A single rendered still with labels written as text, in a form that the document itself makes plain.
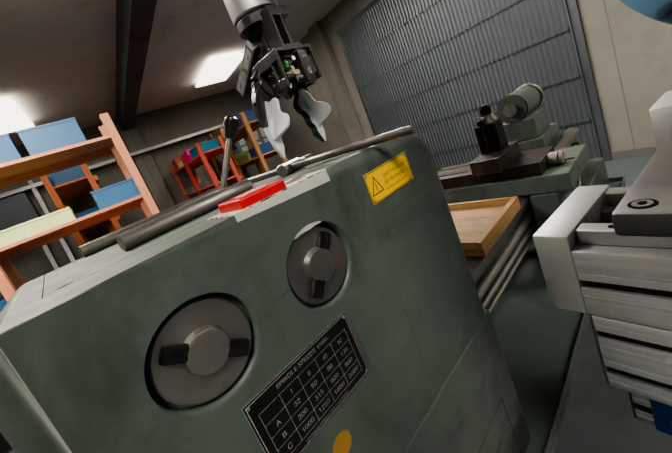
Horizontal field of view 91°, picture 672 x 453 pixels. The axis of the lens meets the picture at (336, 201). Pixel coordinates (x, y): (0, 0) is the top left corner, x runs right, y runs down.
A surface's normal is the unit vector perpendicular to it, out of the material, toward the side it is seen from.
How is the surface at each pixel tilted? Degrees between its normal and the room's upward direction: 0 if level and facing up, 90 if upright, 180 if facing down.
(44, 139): 90
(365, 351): 90
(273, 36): 90
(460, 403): 90
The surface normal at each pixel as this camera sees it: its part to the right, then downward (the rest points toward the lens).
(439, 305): 0.65, -0.11
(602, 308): -0.75, 0.41
